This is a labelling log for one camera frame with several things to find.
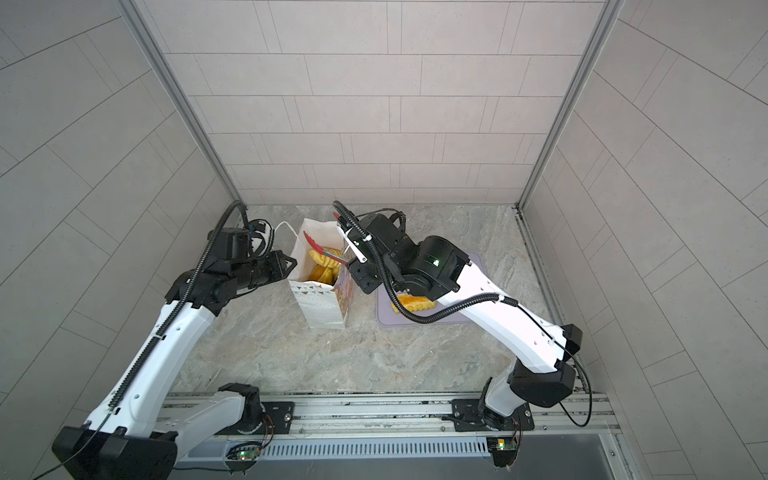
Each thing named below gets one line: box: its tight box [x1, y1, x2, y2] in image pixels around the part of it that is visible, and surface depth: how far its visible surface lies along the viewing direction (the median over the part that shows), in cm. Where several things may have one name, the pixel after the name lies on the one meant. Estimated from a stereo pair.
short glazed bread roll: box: [308, 249, 341, 269], surface depth 82 cm
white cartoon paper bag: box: [289, 218, 355, 330], surface depth 75 cm
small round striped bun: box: [307, 264, 341, 285], surface depth 86 cm
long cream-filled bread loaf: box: [390, 294, 437, 314], surface depth 88 cm
